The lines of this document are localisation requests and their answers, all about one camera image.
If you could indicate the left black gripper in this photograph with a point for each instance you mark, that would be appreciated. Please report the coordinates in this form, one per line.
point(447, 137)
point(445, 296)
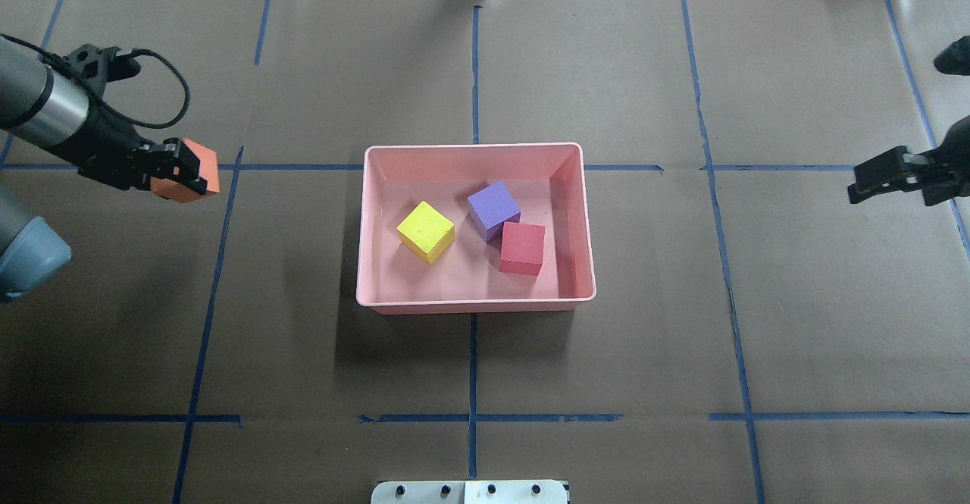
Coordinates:
point(104, 148)

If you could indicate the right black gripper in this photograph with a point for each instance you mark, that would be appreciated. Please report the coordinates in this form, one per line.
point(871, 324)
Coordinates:
point(956, 161)

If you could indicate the orange foam block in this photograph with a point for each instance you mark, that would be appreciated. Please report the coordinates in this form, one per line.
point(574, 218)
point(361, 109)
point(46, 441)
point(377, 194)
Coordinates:
point(197, 182)

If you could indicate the yellow-green foam block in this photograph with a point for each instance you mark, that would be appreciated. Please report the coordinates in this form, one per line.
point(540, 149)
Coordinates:
point(426, 232)

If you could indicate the purple foam block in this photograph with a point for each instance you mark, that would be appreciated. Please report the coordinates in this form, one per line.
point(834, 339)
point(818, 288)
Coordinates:
point(490, 208)

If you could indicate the red foam block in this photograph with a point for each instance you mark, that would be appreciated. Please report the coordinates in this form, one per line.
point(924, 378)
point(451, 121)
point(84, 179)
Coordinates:
point(522, 248)

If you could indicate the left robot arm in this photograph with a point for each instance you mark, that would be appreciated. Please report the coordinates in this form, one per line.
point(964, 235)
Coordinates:
point(57, 104)

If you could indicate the pink plastic bin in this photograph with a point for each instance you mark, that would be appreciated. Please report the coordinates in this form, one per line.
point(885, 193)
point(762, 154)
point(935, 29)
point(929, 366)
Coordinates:
point(546, 179)

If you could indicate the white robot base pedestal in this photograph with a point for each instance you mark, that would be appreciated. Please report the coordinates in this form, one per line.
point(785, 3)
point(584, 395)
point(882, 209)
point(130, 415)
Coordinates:
point(472, 491)

